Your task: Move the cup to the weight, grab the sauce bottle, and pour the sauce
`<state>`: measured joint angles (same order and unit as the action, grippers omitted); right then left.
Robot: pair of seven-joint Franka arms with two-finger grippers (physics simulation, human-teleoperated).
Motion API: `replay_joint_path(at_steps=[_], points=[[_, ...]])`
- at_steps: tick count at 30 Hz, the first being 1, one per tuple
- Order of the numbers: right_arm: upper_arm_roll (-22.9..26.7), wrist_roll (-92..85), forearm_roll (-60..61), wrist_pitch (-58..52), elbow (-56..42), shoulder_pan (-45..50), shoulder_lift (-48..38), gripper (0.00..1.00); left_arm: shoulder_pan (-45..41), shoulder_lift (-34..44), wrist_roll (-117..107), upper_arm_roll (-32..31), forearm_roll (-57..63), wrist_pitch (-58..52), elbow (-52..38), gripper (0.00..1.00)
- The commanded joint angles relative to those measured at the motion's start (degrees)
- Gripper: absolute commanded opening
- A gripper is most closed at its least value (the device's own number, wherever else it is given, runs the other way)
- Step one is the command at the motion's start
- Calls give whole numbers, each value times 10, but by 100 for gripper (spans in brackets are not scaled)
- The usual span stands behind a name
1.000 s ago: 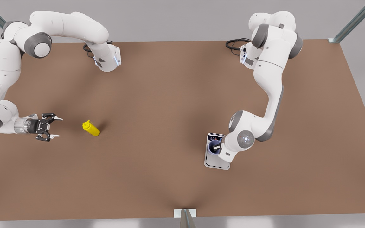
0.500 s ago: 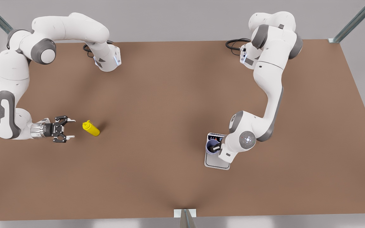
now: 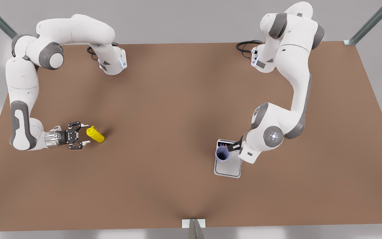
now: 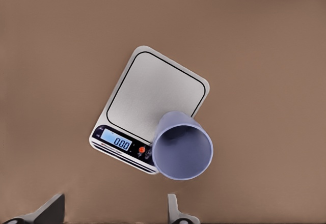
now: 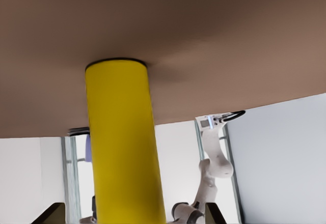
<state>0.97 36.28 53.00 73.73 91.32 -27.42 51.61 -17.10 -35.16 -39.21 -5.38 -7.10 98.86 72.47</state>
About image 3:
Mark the yellow sauce bottle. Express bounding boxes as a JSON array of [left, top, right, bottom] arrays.
[[86, 126, 105, 143]]

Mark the purple-blue cup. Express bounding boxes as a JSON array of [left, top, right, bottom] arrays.
[[215, 146, 230, 163]]

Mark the white kitchen scale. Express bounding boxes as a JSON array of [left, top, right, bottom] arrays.
[[214, 139, 242, 179]]

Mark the black cable loop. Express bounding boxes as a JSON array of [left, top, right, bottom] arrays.
[[236, 40, 264, 59], [87, 42, 120, 61]]

